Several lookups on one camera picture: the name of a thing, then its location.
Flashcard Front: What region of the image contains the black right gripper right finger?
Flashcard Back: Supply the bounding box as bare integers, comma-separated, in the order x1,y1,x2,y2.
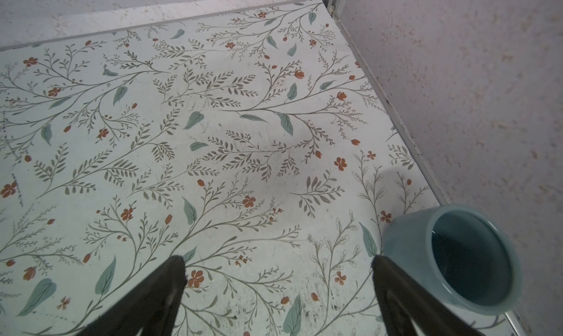
372,255,482,335

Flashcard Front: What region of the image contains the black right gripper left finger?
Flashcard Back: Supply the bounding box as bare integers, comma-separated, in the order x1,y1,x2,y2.
79,255,187,336

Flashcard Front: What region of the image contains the teal ceramic cup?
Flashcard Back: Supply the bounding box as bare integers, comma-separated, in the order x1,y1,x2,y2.
382,204,523,315

